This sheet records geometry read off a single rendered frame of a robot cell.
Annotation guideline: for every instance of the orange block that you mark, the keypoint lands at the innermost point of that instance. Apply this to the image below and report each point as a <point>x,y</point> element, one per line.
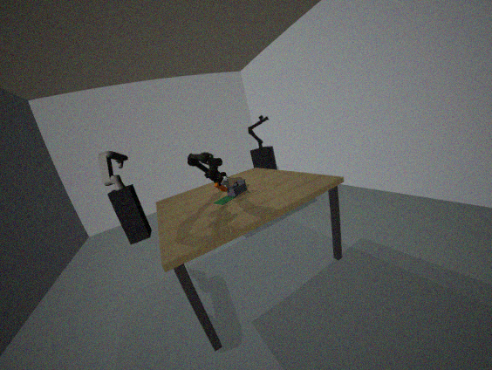
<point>222,188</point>

